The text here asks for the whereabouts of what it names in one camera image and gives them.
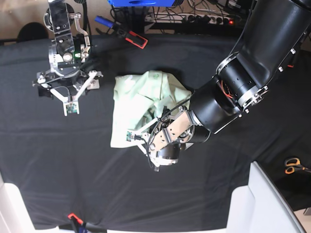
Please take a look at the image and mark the blue red clamp bottom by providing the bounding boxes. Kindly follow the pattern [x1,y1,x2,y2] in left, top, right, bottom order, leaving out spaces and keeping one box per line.
[67,213,107,233]

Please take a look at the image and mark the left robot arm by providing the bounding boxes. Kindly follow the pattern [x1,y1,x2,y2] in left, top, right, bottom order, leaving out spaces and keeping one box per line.
[127,0,311,171]

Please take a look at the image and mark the blue red clamp left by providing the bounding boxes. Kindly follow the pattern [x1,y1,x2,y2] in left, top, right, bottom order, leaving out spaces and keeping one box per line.
[95,16,148,49]

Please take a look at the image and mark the black round stool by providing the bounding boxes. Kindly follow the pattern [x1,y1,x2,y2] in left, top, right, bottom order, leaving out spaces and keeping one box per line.
[17,22,49,42]

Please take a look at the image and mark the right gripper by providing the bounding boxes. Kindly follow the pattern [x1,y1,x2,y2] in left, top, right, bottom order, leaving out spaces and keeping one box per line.
[32,70,103,116]

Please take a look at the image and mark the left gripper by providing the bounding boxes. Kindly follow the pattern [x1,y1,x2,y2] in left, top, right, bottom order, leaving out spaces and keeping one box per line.
[126,106,188,172]

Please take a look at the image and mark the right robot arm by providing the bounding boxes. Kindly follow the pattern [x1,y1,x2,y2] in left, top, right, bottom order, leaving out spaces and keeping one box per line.
[32,0,103,116]

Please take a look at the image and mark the white bin left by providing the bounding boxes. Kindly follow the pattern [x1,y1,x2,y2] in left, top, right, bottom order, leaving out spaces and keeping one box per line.
[0,176,35,233]

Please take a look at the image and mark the orange handled scissors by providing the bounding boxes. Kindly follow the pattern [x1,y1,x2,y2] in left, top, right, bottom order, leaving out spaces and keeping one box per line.
[284,157,311,175]

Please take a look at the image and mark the white power strip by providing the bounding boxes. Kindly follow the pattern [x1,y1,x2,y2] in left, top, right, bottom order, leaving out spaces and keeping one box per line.
[145,13,235,25]

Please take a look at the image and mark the light green T-shirt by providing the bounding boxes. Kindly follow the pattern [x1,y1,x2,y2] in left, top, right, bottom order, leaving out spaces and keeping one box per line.
[110,70,191,148]

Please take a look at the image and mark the black table cloth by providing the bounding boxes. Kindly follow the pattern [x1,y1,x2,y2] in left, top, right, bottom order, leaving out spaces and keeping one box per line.
[0,34,311,232]

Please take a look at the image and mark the blue red clamp right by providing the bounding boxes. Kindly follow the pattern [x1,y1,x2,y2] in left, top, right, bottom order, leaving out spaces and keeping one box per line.
[287,52,298,68]

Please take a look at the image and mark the blue box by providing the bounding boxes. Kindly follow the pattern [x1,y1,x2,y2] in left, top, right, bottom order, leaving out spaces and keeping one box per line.
[108,0,183,7]

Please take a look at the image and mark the blue red clamp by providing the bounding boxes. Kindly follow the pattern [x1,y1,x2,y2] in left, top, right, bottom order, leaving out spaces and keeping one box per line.
[67,213,107,233]
[95,16,148,49]
[287,52,298,68]

